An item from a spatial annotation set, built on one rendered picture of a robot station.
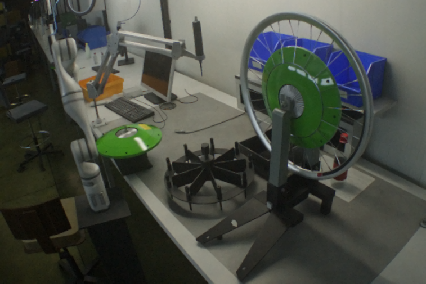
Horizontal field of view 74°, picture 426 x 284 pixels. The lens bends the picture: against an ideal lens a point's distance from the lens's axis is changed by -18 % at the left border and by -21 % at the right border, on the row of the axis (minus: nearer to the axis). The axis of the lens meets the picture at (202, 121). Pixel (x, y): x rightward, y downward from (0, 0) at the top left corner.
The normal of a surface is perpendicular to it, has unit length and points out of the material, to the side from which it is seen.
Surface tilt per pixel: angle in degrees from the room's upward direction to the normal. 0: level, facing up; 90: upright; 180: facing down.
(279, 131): 87
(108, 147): 22
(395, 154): 90
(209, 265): 0
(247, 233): 0
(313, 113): 91
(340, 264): 0
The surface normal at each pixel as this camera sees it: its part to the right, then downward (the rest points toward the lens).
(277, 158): -0.83, 0.26
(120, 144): -0.12, -0.73
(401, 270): -0.10, -0.90
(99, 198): 0.37, 0.36
